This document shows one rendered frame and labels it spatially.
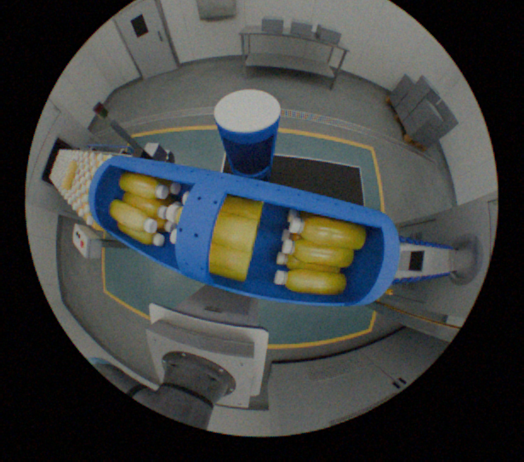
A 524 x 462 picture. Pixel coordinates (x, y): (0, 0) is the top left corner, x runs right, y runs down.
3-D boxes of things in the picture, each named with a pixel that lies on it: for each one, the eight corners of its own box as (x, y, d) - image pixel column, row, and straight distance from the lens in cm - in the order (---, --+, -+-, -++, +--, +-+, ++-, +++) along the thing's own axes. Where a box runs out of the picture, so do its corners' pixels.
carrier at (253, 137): (232, 177, 148) (246, 203, 138) (205, 105, 78) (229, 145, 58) (259, 163, 152) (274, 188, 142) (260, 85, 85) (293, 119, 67)
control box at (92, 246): (100, 259, 93) (85, 258, 88) (85, 242, 109) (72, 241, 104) (102, 240, 89) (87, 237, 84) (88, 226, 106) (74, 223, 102)
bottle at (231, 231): (249, 256, 35) (176, 233, 40) (256, 228, 37) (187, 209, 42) (250, 247, 28) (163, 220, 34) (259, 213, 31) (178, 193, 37)
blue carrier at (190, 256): (335, 293, 64) (388, 316, 43) (129, 234, 78) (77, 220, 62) (347, 220, 65) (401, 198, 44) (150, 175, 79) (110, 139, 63)
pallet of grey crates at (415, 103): (424, 151, 410) (459, 123, 383) (404, 140, 347) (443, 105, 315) (406, 111, 474) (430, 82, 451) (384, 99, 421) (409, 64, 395)
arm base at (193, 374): (225, 397, 53) (220, 422, 49) (171, 380, 56) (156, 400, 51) (230, 368, 41) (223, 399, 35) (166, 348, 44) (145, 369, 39)
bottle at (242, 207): (261, 205, 34) (186, 187, 39) (254, 235, 36) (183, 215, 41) (263, 201, 41) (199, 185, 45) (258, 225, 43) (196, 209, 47)
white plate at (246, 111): (206, 102, 77) (207, 105, 77) (229, 142, 57) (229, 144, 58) (259, 83, 84) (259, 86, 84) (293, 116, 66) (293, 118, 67)
